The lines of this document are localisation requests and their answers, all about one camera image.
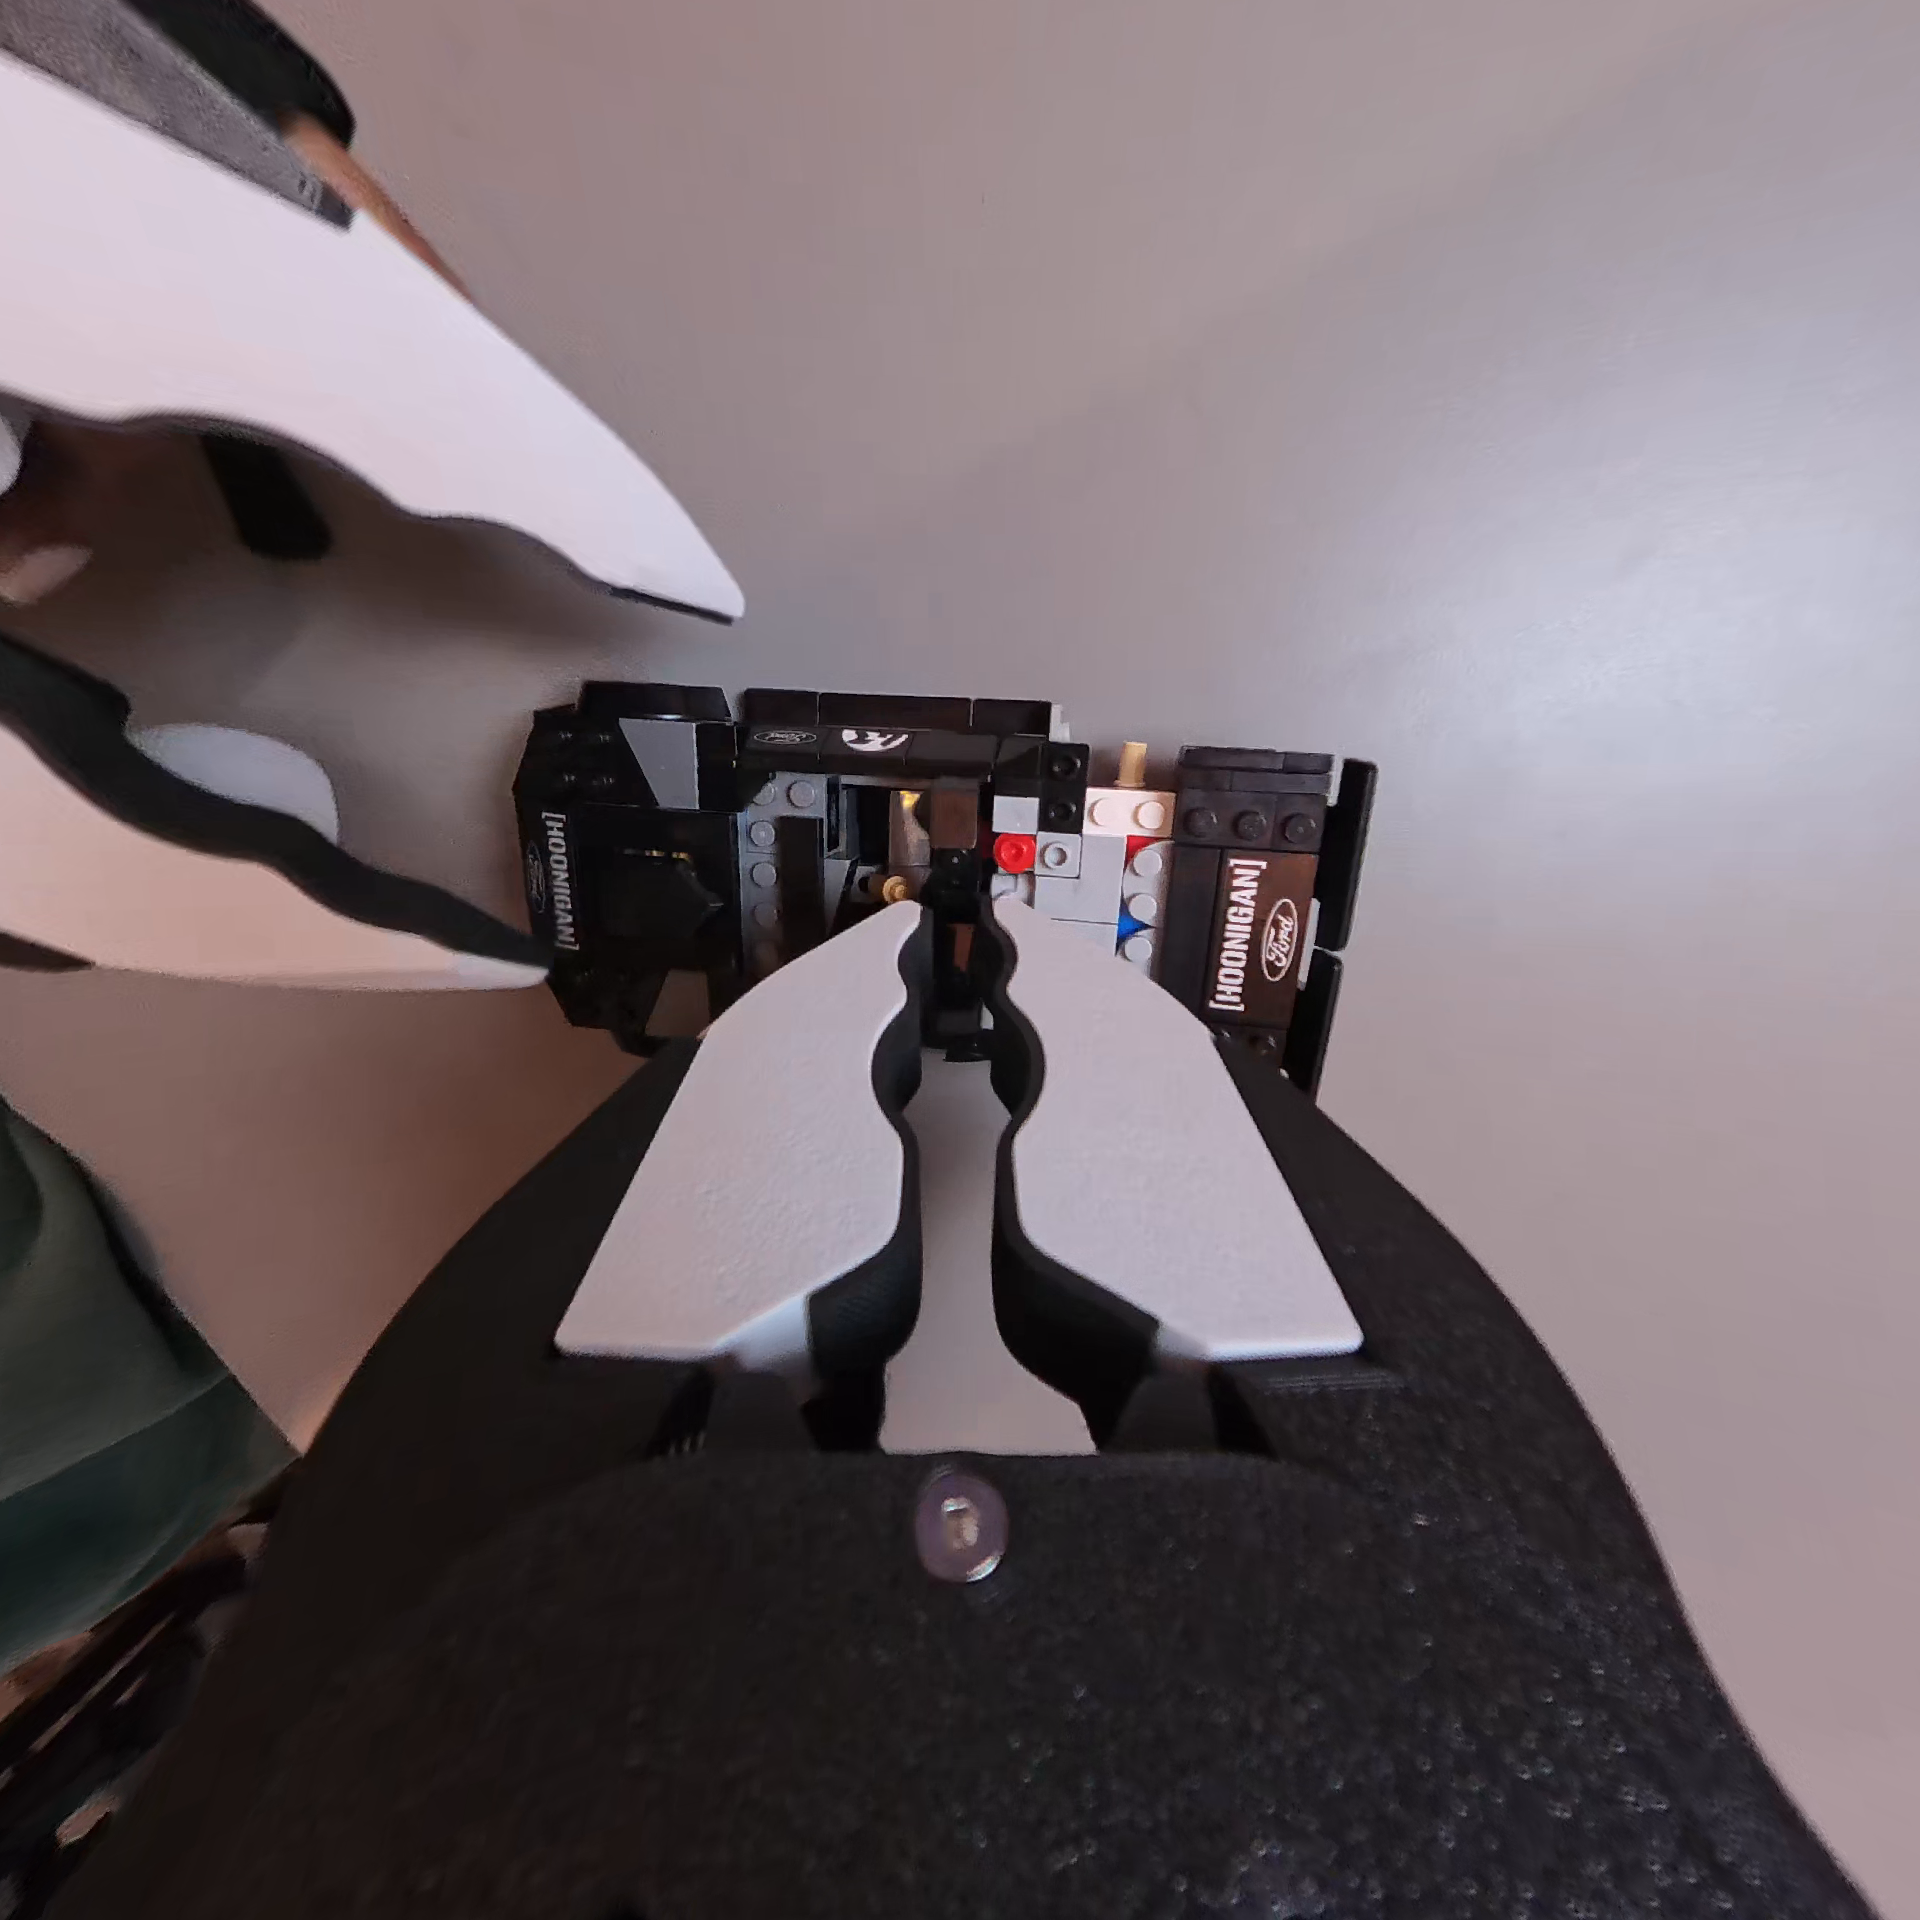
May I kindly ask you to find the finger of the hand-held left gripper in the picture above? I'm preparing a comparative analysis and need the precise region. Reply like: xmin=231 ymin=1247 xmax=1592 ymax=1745
xmin=0 ymin=623 xmax=563 ymax=994
xmin=0 ymin=43 xmax=749 ymax=628

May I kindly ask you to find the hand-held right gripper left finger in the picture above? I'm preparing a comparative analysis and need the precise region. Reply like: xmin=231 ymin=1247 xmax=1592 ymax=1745
xmin=552 ymin=901 xmax=922 ymax=1377

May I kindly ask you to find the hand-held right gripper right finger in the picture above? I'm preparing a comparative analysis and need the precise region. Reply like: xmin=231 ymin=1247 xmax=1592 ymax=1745
xmin=991 ymin=909 xmax=1366 ymax=1377

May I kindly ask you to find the long black lego plate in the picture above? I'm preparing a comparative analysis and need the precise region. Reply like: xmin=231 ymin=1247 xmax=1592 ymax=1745
xmin=917 ymin=842 xmax=1013 ymax=1070

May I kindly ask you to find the black lego car model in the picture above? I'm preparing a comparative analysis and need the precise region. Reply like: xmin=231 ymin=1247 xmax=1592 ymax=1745
xmin=511 ymin=679 xmax=1384 ymax=1099

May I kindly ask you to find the person's left hand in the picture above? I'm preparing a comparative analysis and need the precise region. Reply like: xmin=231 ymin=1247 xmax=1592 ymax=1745
xmin=0 ymin=122 xmax=456 ymax=607

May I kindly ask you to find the person's green sweatshirt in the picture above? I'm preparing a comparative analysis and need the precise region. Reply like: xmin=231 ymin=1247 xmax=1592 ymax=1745
xmin=0 ymin=1093 xmax=292 ymax=1670

